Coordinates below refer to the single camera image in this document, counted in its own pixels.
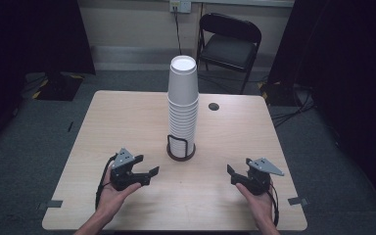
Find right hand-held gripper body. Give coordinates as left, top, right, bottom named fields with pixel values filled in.
left=230, top=157, right=285, bottom=197

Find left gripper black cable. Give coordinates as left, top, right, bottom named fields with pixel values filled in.
left=94, top=152, right=119, bottom=211

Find black stand base yellow tape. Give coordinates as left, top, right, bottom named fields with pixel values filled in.
left=258, top=79, right=311, bottom=108
left=30, top=71, right=85, bottom=102

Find black folding chair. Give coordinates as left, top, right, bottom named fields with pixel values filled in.
left=195, top=12, right=262, bottom=96

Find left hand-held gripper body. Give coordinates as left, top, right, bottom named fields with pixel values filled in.
left=110, top=147, right=152, bottom=192

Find person's right hand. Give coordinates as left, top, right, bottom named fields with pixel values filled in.
left=235, top=181, right=275, bottom=229

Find person's left hand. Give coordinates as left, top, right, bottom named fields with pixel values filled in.
left=96, top=164, right=143, bottom=218

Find black floor cables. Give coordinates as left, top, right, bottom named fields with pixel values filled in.
left=269, top=83, right=317, bottom=129

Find stack of white paper cups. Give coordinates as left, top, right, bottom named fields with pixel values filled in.
left=166, top=55, right=200, bottom=160

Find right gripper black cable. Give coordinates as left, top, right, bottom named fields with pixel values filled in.
left=266, top=181, right=280, bottom=228

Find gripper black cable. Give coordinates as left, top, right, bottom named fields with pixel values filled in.
left=266, top=181, right=280, bottom=228
left=94, top=152, right=119, bottom=211

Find white wall socket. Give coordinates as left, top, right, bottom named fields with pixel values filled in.
left=168, top=0, right=193, bottom=15

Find dark curtain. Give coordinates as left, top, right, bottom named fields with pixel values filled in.
left=0, top=0, right=97, bottom=155
left=266, top=0, right=376, bottom=217

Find black wall socket cable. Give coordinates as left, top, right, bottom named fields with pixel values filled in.
left=173, top=6, right=184, bottom=57

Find grey tape strip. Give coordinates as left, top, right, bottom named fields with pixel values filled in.
left=35, top=199, right=64, bottom=212
left=287, top=196, right=309, bottom=207

